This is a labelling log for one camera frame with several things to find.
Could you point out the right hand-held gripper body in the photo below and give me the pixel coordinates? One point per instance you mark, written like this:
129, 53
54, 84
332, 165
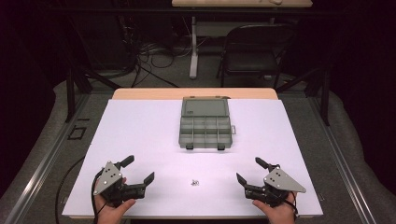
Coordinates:
280, 180

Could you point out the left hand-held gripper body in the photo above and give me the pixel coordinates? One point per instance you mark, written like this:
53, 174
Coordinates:
107, 178

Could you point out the grey compartment organizer box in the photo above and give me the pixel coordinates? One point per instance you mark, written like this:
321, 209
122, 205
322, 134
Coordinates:
205, 124

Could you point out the person's right hand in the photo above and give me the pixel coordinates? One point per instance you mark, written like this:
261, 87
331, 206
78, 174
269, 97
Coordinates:
280, 214

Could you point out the person's left hand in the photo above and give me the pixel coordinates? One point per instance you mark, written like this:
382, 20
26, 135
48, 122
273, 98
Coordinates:
109, 214

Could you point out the white board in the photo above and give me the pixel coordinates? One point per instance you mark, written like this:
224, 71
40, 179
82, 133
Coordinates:
140, 140

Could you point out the wooden table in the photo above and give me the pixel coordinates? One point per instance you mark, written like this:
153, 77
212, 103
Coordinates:
140, 93

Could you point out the black metal stand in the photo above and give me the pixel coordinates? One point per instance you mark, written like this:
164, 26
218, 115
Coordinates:
70, 93
325, 93

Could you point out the black folding chair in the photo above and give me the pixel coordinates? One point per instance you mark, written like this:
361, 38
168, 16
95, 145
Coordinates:
249, 62

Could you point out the white desk leg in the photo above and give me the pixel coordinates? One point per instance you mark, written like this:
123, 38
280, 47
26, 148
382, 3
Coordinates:
194, 56

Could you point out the light wooden desk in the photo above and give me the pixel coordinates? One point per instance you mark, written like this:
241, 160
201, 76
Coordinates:
218, 3

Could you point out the aluminium floor rail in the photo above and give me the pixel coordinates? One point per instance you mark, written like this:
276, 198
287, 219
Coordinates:
40, 168
345, 174

